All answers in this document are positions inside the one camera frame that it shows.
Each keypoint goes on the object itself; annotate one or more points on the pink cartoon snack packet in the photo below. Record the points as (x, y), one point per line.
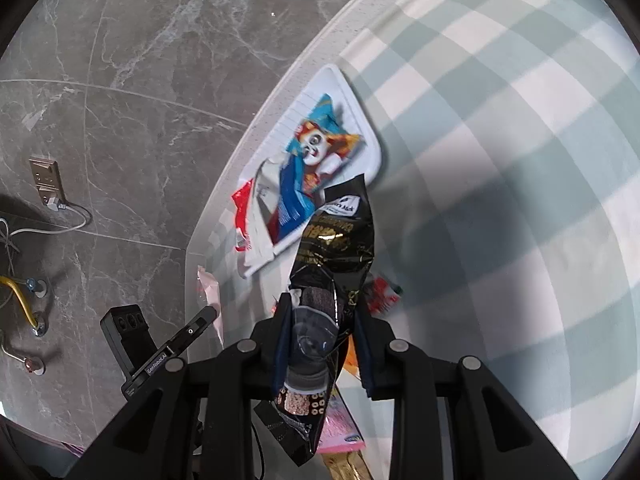
(340, 430)

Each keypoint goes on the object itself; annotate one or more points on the panda print snack packet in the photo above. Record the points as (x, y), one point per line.
(315, 140)

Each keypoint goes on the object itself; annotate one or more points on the small gold snack packet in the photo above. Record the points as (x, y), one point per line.
(347, 467)

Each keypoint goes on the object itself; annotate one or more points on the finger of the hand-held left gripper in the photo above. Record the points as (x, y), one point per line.
(192, 331)

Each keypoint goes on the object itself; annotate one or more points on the red snack packet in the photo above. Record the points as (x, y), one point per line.
(242, 210)

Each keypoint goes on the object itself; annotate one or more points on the white snack packet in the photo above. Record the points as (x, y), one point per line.
(260, 220)

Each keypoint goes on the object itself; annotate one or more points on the green white checked tablecloth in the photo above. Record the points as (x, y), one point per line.
(500, 210)

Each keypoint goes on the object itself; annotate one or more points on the black snack packet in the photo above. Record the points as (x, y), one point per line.
(335, 250)

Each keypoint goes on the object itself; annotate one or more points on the white plastic tray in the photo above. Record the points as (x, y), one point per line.
(365, 140)

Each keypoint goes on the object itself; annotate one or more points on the orange snack packet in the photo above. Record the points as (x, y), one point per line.
(351, 360)

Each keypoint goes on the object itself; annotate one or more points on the blue snack packet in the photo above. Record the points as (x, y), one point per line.
(290, 200)

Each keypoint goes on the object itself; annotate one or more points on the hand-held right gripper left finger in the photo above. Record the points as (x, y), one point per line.
(282, 345)

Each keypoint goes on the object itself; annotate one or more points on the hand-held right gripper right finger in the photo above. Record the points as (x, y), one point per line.
(365, 355)

